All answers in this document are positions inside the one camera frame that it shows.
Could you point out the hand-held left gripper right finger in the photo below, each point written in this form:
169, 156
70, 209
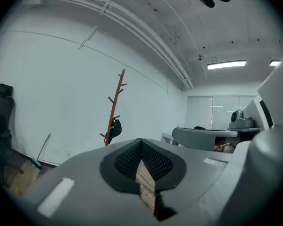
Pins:
191, 173

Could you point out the white ceiling pipes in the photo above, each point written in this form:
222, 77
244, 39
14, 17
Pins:
132, 22

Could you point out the grey shelf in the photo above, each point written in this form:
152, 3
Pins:
245, 129

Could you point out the green broom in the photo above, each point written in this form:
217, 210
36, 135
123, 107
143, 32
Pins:
36, 162

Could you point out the long ceiling light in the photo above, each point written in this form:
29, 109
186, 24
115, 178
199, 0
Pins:
226, 64
274, 63

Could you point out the grey conference camera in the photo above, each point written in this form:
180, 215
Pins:
238, 118

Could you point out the small white table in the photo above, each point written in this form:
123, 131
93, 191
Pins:
167, 136

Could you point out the black cap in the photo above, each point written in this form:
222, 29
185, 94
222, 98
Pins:
115, 129

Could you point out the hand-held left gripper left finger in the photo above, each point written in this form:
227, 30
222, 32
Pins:
85, 196

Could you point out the black office chair with headrest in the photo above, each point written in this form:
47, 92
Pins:
0, 107

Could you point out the brown wooden coat rack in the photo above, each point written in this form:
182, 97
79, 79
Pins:
115, 102

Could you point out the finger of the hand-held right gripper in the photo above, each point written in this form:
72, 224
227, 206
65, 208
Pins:
257, 173
279, 91

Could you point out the grey curved desk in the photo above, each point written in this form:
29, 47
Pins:
193, 139

